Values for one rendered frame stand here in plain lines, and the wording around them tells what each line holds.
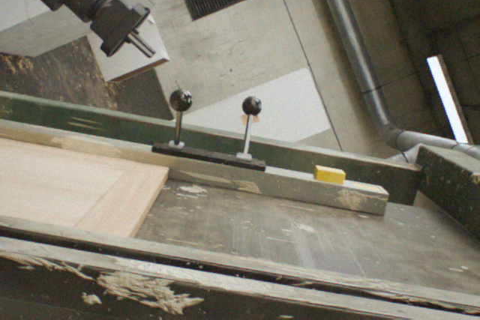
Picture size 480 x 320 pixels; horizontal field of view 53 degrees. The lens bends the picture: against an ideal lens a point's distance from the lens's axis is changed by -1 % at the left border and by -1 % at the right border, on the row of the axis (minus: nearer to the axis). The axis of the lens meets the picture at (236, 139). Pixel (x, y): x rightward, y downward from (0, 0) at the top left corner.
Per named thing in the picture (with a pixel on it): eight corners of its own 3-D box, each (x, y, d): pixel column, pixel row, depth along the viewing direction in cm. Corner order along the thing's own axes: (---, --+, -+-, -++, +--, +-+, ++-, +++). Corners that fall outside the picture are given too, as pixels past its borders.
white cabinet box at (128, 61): (98, 39, 595) (152, 16, 590) (116, 83, 599) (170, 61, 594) (85, 34, 550) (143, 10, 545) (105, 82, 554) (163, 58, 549)
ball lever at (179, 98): (167, 143, 88) (172, 82, 79) (188, 147, 88) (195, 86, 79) (163, 157, 85) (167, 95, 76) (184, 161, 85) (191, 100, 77)
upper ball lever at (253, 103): (231, 166, 88) (242, 99, 92) (251, 170, 88) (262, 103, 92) (232, 160, 84) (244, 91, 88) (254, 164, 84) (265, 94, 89)
